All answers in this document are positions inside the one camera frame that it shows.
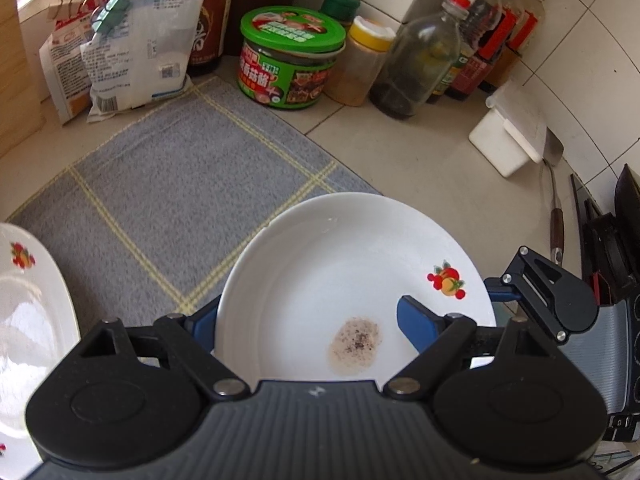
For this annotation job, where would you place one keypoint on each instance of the red labelled sauce bottle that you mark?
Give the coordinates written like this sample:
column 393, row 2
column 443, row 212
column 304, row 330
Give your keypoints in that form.
column 491, row 46

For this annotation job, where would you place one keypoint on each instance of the bamboo cutting board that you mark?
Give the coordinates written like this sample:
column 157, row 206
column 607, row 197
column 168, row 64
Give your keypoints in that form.
column 20, row 109

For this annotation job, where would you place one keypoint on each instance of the yellow lidded spice jar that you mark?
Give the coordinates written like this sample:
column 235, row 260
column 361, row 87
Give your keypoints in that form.
column 357, row 67

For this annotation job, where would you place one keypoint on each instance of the white blue printed bag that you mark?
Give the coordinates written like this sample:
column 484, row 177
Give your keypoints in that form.
column 138, row 55

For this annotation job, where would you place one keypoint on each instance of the green labelled oil bottle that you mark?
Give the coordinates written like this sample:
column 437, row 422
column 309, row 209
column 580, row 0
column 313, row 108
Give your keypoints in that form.
column 483, row 17

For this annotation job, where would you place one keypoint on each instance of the green lidded sauce tub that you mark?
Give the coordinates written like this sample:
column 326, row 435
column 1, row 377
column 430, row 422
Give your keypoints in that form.
column 287, row 55

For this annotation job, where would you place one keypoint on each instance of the clear bottle red cap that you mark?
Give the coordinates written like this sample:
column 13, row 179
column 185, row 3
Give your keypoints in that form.
column 420, row 57

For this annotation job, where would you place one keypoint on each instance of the grey checked dish towel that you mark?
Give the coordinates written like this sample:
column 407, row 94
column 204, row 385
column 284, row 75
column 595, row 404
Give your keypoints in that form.
column 153, row 220

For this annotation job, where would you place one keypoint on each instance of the white plate with brown stain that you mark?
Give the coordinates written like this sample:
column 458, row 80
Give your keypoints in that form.
column 314, row 294

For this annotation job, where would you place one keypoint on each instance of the wooden handled spatula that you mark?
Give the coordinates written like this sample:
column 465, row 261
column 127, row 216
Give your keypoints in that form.
column 553, row 152

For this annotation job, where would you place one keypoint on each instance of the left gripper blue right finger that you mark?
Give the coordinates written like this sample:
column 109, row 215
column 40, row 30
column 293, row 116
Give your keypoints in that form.
column 420, row 325

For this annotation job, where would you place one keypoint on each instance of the green capped small jar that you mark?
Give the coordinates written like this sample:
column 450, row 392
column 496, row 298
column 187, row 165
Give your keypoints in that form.
column 343, row 11

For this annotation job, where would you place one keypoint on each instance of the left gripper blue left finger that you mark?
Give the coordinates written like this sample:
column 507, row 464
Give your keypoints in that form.
column 201, row 325

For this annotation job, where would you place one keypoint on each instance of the white plastic seasoning box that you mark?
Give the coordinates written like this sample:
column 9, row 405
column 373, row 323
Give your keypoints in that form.
column 513, row 131

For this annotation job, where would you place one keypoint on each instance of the red white clipped bag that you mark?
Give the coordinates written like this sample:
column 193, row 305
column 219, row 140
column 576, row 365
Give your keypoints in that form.
column 61, row 61

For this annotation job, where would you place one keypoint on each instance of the dark soy sauce bottle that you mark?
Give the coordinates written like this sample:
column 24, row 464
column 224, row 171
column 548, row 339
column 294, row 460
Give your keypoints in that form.
column 209, row 38

